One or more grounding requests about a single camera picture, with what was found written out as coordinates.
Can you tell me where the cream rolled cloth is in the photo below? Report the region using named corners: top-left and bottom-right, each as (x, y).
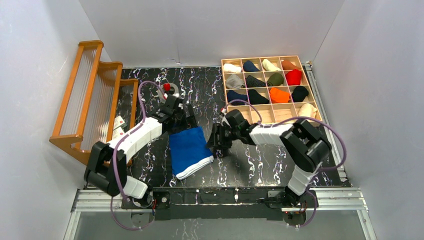
top-left (261, 58), bottom-right (281, 72)

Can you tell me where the clear tape roll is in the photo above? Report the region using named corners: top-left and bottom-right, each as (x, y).
top-left (157, 82), bottom-right (180, 103)

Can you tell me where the orange underwear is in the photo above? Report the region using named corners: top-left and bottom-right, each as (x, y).
top-left (269, 87), bottom-right (291, 104)

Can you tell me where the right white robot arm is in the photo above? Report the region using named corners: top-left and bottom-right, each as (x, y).
top-left (206, 110), bottom-right (332, 205)

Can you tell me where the wooden acrylic tiered rack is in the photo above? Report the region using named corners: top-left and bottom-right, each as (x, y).
top-left (49, 40), bottom-right (139, 166)

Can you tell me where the wooden compartment organizer box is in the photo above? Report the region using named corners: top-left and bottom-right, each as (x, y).
top-left (221, 55), bottom-right (323, 126)

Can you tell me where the black rolled cloth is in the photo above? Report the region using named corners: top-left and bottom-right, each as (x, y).
top-left (291, 85), bottom-right (309, 103)
top-left (247, 89), bottom-right (270, 105)

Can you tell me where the black rolled cloth middle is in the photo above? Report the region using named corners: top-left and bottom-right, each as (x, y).
top-left (247, 89), bottom-right (270, 105)

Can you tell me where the white rolled cloth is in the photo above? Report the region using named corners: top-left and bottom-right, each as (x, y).
top-left (222, 63), bottom-right (242, 74)

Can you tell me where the white box red label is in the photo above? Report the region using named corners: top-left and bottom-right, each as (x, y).
top-left (113, 115), bottom-right (127, 130)

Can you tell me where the olive rolled cloth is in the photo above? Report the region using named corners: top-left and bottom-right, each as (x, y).
top-left (266, 72), bottom-right (285, 87)

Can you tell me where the red rolled cloth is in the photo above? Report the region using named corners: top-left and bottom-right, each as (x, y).
top-left (285, 69), bottom-right (303, 86)

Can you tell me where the beige rolled cloth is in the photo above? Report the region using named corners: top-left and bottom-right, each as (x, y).
top-left (297, 103), bottom-right (318, 118)

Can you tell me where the blue underwear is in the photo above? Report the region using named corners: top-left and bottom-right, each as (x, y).
top-left (169, 126), bottom-right (214, 180)

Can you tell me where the grey rolled cloth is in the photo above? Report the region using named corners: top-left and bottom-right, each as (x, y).
top-left (225, 74), bottom-right (246, 89)

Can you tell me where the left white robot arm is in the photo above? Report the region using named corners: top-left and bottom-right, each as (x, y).
top-left (84, 95), bottom-right (197, 200)

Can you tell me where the rust orange rolled cloth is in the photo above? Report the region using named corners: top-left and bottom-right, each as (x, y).
top-left (281, 60), bottom-right (301, 71)

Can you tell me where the black rolled cloth right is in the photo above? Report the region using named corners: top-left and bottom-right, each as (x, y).
top-left (291, 85), bottom-right (309, 103)

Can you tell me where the navy rolled cloth top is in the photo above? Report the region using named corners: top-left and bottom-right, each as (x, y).
top-left (242, 60), bottom-right (261, 73)

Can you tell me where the dark patterned rolled cloth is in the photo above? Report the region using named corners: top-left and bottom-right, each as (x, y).
top-left (245, 75), bottom-right (267, 88)

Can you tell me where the small red cap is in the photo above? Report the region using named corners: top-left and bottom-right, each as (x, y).
top-left (163, 83), bottom-right (171, 92)

